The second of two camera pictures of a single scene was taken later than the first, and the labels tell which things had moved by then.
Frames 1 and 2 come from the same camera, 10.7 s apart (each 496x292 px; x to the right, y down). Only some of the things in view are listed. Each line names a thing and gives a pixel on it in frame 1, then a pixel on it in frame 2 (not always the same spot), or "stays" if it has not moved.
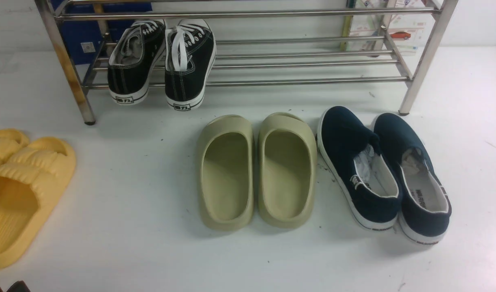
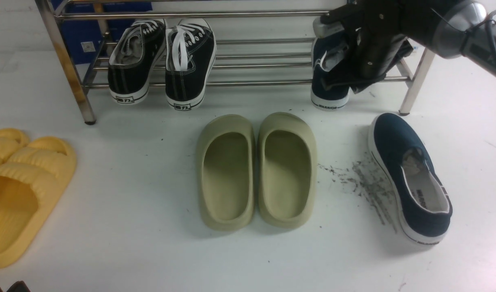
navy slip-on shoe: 352,152 to 327,53
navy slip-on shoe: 426,211 stays
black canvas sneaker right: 190,54 stays
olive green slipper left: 226,172 stays
